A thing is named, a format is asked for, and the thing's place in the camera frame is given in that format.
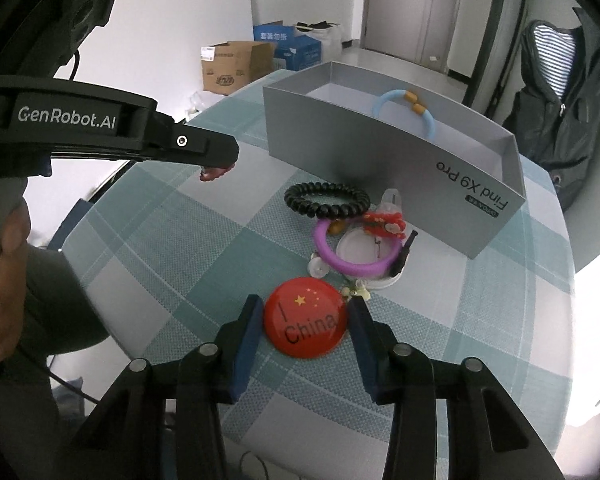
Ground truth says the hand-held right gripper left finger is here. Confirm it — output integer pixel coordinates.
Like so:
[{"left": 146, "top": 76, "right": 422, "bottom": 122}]
[{"left": 67, "top": 294, "right": 266, "bottom": 480}]

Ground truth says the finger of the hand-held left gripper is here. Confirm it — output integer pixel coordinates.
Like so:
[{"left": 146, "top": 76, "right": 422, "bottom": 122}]
[{"left": 150, "top": 109, "right": 240, "bottom": 168}]

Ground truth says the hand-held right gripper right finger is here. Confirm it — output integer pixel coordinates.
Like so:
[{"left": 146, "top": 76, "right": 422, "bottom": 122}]
[{"left": 347, "top": 297, "right": 566, "bottom": 480}]

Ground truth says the small red ornament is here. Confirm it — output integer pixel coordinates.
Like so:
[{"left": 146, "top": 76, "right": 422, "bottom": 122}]
[{"left": 199, "top": 162, "right": 237, "bottom": 182}]

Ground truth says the small pale charm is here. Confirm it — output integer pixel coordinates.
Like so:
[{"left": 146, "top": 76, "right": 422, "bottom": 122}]
[{"left": 342, "top": 282, "right": 371, "bottom": 303}]

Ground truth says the red bracelet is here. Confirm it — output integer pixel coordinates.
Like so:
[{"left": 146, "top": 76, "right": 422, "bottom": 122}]
[{"left": 263, "top": 277, "right": 348, "bottom": 361}]

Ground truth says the black beaded bracelet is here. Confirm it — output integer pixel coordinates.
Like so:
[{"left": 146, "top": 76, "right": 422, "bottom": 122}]
[{"left": 284, "top": 181, "right": 371, "bottom": 221}]

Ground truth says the purple bracelet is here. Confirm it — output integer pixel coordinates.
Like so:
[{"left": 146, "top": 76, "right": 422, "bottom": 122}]
[{"left": 312, "top": 217, "right": 406, "bottom": 277}]

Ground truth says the red flower hair clip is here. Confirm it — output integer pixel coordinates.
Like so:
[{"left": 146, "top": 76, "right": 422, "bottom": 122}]
[{"left": 362, "top": 211, "right": 406, "bottom": 241}]

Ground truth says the transparent plastic clip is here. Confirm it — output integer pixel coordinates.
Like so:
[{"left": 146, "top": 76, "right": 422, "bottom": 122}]
[{"left": 378, "top": 187, "right": 406, "bottom": 216}]

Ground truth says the grey cardboard box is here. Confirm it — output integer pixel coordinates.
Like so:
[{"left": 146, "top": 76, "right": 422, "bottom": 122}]
[{"left": 262, "top": 60, "right": 527, "bottom": 261}]

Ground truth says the light blue bracelet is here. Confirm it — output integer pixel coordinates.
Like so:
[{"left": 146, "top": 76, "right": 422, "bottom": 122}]
[{"left": 371, "top": 88, "right": 437, "bottom": 146}]

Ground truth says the person's left hand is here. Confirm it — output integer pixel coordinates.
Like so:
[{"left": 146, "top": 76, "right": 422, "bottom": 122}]
[{"left": 0, "top": 198, "right": 33, "bottom": 364}]

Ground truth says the brown cardboard box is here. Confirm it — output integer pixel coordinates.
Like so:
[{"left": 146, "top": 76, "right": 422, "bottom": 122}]
[{"left": 200, "top": 41, "right": 276, "bottom": 96}]

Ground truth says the teal checkered tablecloth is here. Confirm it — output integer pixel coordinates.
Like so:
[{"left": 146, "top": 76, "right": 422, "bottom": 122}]
[{"left": 60, "top": 67, "right": 578, "bottom": 480}]

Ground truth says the white round dish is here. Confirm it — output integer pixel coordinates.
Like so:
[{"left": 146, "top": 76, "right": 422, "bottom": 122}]
[{"left": 336, "top": 227, "right": 406, "bottom": 291}]

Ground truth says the small black clip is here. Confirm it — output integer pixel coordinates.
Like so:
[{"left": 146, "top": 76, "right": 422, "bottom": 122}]
[{"left": 389, "top": 230, "right": 418, "bottom": 277}]

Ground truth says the blue cardboard box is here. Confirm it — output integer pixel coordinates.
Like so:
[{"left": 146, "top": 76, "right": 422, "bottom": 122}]
[{"left": 252, "top": 21, "right": 323, "bottom": 72}]

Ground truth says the white bag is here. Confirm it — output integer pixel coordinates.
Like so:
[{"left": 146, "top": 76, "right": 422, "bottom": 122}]
[{"left": 292, "top": 22, "right": 343, "bottom": 58}]

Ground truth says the grey door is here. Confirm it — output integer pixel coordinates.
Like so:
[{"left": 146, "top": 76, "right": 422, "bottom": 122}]
[{"left": 420, "top": 0, "right": 468, "bottom": 68}]

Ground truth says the black jacket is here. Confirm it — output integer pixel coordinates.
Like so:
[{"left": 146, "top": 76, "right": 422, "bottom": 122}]
[{"left": 502, "top": 7, "right": 600, "bottom": 211}]

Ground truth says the striped shirt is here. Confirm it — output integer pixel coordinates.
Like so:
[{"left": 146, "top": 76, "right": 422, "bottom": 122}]
[{"left": 532, "top": 25, "right": 578, "bottom": 98}]

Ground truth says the black cable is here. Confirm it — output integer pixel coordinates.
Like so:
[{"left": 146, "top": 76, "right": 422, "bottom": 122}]
[{"left": 47, "top": 355, "right": 101, "bottom": 403}]

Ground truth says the black metal frame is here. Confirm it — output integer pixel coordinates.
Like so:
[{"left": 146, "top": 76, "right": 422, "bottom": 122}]
[{"left": 480, "top": 0, "right": 536, "bottom": 118}]

